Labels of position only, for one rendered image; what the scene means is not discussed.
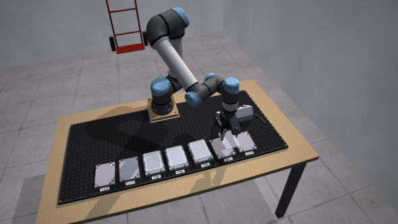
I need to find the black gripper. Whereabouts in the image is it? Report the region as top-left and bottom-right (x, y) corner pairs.
(220, 108), (237, 141)

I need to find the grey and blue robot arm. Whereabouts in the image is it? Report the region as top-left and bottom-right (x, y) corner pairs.
(146, 7), (241, 136)

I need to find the white control panel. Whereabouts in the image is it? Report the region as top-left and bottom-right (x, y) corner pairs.
(216, 105), (266, 126)

